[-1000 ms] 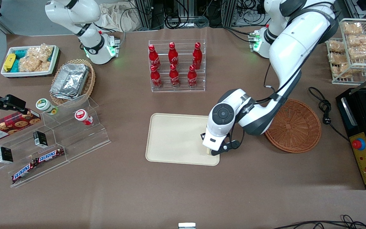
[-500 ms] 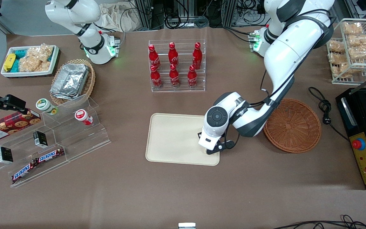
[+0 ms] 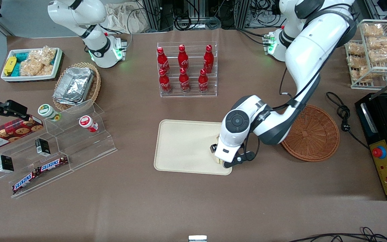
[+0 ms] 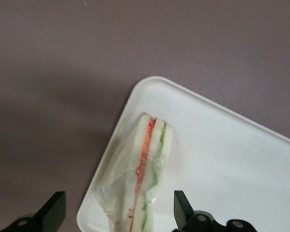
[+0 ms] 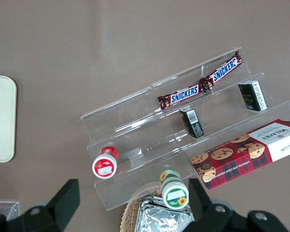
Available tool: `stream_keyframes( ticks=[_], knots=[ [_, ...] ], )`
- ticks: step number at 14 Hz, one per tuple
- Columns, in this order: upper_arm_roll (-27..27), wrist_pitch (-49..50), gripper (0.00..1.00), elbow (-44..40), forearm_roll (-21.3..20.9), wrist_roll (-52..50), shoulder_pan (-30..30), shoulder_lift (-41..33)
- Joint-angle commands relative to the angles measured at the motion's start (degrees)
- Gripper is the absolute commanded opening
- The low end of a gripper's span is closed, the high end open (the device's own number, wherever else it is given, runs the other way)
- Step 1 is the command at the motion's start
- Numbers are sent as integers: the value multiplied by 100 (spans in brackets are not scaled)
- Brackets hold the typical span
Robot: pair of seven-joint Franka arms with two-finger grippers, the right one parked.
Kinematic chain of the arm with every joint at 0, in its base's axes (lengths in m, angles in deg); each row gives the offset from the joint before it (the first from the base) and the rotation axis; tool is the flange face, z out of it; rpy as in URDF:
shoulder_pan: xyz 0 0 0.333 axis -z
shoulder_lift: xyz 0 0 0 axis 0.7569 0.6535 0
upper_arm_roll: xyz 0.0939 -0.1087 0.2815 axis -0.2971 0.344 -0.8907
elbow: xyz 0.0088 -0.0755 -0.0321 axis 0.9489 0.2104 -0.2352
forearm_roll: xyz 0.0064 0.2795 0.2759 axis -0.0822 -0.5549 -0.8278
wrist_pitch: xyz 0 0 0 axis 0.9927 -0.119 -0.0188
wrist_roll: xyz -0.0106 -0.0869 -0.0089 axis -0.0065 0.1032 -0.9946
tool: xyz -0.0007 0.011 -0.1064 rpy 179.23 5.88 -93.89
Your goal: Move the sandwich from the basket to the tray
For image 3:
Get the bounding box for white rectangular snack bin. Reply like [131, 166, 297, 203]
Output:
[1, 47, 63, 83]

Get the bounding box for aluminium frame post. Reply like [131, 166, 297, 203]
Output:
[142, 0, 174, 31]

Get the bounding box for red cola bottle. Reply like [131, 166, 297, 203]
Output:
[198, 69, 209, 92]
[159, 69, 172, 94]
[178, 44, 189, 71]
[157, 47, 170, 75]
[179, 67, 191, 93]
[203, 44, 214, 74]

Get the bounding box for bagged crispy snack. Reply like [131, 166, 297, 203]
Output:
[367, 36, 387, 64]
[349, 67, 372, 83]
[362, 23, 385, 37]
[346, 55, 369, 69]
[347, 42, 366, 56]

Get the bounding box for beige rectangular tray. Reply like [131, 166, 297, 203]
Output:
[154, 119, 233, 176]

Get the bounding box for beige crumpled cloth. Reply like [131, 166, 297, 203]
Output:
[103, 3, 156, 34]

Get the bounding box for stacked foil containers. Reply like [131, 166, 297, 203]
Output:
[53, 67, 95, 106]

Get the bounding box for clear acrylic step shelf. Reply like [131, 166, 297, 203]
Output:
[0, 99, 118, 199]

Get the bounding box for black cable coil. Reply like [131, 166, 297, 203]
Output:
[174, 14, 192, 31]

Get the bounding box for clear acrylic bottle rack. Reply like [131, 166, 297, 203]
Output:
[157, 41, 218, 98]

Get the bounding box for light oval wicker basket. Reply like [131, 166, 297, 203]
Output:
[52, 62, 101, 112]

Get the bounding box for clear bag rice crackers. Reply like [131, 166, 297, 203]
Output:
[19, 46, 57, 77]

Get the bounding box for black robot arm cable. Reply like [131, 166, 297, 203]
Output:
[271, 3, 353, 111]

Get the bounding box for black floor cables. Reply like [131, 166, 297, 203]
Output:
[287, 227, 387, 242]

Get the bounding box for red cookie box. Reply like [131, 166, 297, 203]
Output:
[0, 115, 44, 152]

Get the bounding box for black control box appliance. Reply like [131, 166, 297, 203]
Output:
[354, 72, 387, 201]

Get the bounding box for red lid yogurt cup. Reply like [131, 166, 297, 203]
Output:
[79, 115, 99, 133]

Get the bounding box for teal snack pack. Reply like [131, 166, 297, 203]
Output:
[12, 52, 31, 77]

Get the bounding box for black power cable with plug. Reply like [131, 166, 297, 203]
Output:
[326, 91, 371, 151]

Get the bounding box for yellow snack pack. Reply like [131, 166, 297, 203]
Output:
[3, 56, 17, 76]

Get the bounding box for green lid yogurt cup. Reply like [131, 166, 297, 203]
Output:
[38, 104, 62, 122]

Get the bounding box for small black box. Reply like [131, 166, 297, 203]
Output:
[34, 138, 51, 157]
[0, 154, 15, 174]

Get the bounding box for round brown wicker basket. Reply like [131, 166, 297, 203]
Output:
[280, 105, 340, 162]

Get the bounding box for Snickers chocolate bar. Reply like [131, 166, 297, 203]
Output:
[11, 169, 40, 194]
[38, 155, 70, 173]

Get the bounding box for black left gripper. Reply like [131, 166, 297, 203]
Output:
[210, 144, 256, 169]

